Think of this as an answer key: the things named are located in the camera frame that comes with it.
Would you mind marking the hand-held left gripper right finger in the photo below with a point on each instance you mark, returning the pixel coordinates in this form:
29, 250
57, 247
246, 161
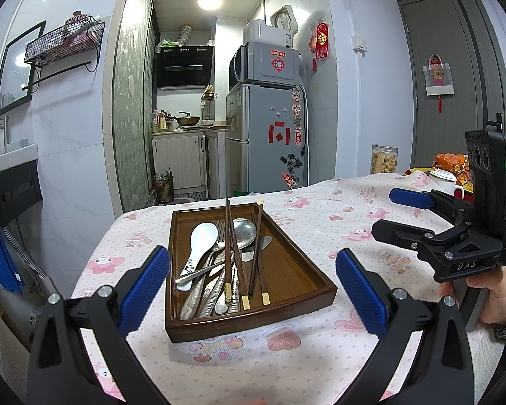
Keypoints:
360, 293

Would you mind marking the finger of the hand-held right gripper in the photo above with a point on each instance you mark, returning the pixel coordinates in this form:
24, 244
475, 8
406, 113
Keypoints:
400, 233
407, 197

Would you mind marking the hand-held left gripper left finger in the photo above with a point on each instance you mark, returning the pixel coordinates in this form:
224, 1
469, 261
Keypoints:
145, 291

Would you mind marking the metal spoon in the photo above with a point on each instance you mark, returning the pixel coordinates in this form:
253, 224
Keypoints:
192, 303
244, 232

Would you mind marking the brown wooden tray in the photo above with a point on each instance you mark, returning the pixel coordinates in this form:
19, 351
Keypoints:
295, 274

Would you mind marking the white ceramic spoon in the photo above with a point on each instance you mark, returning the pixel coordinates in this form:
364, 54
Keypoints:
203, 238

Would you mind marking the metal fork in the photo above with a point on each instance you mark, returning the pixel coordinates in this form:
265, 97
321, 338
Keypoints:
219, 236

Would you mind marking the person's right hand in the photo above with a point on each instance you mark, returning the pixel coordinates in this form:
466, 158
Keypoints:
499, 295

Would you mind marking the yellow packet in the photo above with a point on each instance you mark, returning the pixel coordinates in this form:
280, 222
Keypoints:
419, 171

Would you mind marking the white mug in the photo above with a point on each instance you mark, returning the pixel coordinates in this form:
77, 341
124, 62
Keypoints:
445, 183

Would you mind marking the clear snack jar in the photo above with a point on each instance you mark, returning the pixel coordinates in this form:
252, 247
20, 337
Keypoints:
384, 161

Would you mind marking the orange snack bag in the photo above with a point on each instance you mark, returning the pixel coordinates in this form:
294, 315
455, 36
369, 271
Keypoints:
451, 162

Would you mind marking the pink printed tablecloth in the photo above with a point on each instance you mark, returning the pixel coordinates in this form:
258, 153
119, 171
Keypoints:
312, 346

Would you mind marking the grey door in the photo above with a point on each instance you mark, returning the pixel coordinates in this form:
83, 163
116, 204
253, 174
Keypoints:
447, 93

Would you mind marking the black waste bin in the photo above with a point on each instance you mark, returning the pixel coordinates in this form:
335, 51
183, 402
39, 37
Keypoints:
164, 190

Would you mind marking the red door ornament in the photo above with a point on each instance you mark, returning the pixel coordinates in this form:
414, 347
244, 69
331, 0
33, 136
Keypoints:
437, 76

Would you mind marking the white kitchen cabinet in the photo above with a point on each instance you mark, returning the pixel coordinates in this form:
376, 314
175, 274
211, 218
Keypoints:
177, 160

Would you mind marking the green bag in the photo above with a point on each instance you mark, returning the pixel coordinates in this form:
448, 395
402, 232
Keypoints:
241, 193

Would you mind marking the red fridge sticker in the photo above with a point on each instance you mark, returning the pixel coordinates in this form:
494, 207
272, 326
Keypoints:
280, 133

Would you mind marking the blue towel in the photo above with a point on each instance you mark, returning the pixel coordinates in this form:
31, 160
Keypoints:
0, 257

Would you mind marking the black vanity cabinet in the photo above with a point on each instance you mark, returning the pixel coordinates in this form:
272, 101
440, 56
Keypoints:
12, 190

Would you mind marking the cluster of condiment bottles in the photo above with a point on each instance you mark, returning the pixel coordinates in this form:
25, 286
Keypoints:
162, 121

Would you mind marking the grey refrigerator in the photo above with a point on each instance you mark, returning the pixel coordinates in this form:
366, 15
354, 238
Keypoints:
257, 114

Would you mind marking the metal wok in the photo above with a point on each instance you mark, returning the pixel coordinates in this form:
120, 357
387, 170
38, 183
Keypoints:
189, 120

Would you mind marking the red hanging ornament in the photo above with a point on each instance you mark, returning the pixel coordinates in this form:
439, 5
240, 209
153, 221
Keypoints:
321, 42

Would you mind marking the patterned glass sliding door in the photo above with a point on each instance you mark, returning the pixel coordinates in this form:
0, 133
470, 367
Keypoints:
130, 114

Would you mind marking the white wash basin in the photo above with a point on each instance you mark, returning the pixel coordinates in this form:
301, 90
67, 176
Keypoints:
8, 158

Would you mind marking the grey microwave oven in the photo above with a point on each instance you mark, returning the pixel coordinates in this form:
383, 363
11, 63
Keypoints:
257, 69

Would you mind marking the white countertop appliance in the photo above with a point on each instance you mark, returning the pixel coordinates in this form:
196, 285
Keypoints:
265, 33

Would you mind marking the black range hood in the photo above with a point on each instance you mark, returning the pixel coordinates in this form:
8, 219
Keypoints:
183, 67

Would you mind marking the black-framed mirror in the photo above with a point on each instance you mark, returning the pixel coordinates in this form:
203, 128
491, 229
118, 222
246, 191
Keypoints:
17, 67

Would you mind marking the round ceiling lamp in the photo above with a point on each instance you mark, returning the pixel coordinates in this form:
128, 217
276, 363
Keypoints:
209, 1

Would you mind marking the white wall switch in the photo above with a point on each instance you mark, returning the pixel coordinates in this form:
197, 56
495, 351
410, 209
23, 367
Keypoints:
359, 44

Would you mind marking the black wall shelf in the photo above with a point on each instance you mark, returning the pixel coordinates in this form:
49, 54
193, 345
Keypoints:
8, 109

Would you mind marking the silver vent duct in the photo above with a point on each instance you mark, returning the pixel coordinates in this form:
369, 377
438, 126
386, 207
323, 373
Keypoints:
186, 36

